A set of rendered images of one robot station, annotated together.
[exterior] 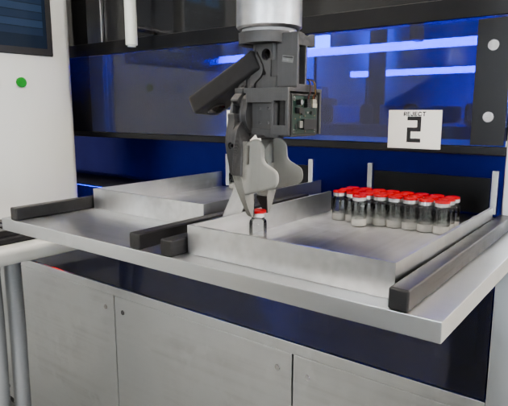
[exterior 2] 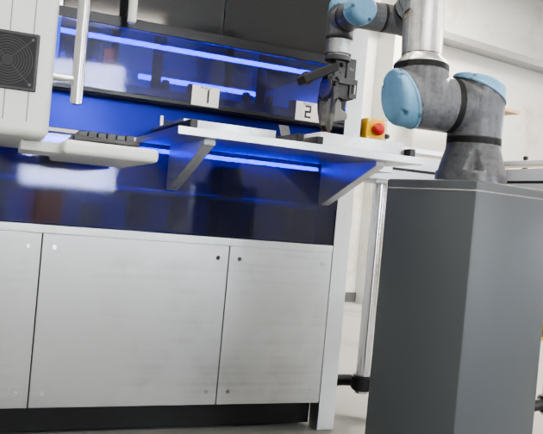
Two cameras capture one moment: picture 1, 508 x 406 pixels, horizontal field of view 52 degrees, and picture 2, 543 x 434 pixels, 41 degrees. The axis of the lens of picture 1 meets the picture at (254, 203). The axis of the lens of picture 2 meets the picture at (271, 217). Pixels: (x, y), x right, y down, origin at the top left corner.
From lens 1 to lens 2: 1.85 m
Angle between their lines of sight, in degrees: 60
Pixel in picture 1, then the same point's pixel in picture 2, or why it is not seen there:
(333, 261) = (384, 144)
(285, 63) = (351, 71)
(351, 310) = (398, 158)
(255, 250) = (354, 141)
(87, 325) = not seen: outside the picture
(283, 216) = not seen: hidden behind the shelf
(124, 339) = (53, 273)
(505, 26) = not seen: hidden behind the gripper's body
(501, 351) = (340, 219)
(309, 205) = not seen: hidden behind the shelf
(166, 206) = (249, 131)
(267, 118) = (343, 90)
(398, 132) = (301, 112)
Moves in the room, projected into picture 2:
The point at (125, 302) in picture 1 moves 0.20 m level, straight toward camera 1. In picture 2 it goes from (59, 237) to (124, 244)
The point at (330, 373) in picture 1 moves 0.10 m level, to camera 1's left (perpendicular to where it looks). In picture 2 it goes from (254, 251) to (237, 251)
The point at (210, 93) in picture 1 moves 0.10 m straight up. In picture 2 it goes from (315, 75) to (319, 38)
